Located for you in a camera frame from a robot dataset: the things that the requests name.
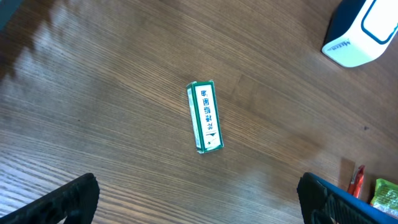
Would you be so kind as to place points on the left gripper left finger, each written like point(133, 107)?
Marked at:
point(74, 202)

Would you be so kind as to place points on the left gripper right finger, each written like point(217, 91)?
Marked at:
point(323, 202)

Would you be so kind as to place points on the red snack packet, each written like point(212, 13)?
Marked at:
point(356, 184)

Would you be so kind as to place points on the green snack bag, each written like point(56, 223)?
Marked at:
point(386, 197)

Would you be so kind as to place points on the small green box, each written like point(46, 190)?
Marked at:
point(205, 116)

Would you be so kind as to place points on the white barcode scanner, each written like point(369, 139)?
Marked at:
point(360, 31)

